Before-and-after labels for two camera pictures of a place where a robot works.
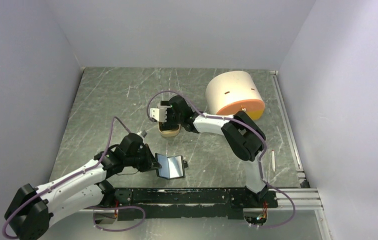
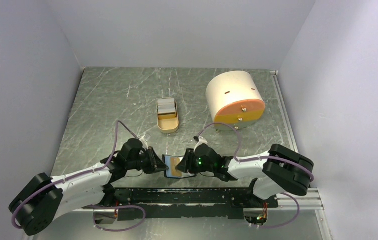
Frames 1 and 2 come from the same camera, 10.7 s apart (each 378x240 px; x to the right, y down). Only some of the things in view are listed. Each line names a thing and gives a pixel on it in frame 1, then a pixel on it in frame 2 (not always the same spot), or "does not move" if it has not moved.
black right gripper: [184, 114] -> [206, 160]
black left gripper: [150, 162] does not move
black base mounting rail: [190, 204] does not move
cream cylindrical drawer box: [228, 92] does not move
